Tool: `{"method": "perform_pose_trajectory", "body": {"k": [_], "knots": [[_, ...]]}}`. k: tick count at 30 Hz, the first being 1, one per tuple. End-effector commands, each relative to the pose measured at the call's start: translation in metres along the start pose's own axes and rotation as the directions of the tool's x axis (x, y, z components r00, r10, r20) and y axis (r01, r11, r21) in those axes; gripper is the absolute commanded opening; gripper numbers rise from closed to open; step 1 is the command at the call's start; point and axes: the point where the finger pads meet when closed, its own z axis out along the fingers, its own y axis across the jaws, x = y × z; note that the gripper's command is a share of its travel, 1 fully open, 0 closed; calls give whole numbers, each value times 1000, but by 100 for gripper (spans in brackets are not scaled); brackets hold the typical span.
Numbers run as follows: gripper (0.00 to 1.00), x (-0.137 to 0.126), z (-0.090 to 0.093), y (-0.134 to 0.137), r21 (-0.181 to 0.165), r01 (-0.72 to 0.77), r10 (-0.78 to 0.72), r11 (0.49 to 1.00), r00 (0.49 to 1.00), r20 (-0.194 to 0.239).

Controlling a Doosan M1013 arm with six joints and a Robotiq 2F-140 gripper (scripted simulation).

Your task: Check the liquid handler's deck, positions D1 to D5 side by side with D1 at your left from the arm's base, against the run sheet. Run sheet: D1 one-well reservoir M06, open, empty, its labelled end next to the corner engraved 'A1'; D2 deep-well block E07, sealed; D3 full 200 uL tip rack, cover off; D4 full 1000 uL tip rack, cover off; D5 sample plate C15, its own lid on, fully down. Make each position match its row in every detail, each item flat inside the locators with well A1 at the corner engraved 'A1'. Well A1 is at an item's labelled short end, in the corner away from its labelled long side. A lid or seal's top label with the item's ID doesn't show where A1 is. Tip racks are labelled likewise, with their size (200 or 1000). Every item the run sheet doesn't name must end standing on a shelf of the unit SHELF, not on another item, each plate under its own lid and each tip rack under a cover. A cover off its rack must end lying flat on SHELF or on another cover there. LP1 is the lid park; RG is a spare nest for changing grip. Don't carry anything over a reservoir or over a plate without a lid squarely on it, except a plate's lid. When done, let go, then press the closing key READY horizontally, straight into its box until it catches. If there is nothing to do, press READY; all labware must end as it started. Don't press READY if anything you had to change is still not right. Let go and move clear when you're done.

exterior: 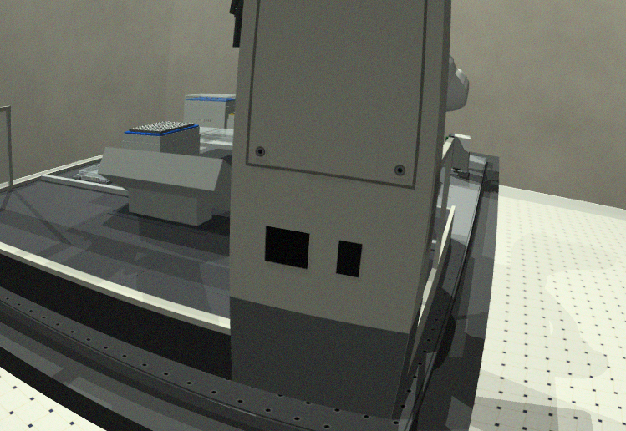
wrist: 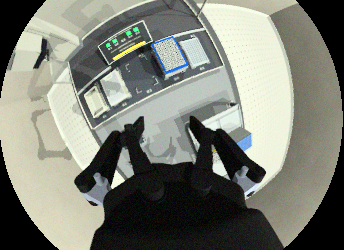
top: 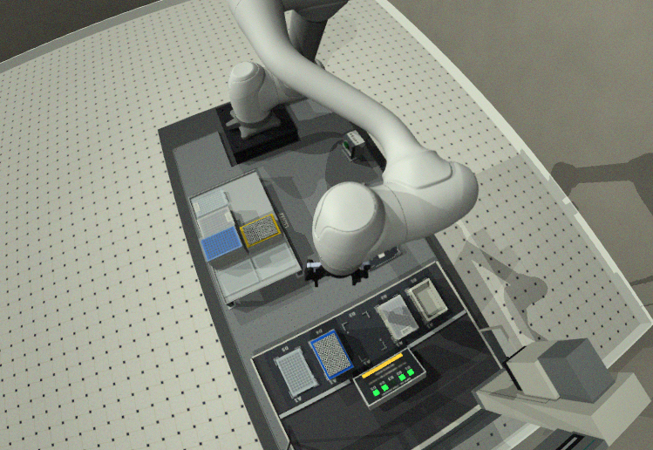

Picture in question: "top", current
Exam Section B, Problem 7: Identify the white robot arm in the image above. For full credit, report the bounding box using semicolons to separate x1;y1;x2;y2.
226;0;479;276

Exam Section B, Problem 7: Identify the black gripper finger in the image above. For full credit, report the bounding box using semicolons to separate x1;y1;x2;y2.
304;259;329;287
352;261;371;286

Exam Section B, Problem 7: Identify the white ready key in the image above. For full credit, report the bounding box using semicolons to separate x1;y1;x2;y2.
342;130;365;162

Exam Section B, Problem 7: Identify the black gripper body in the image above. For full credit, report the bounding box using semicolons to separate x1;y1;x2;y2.
319;265;351;278

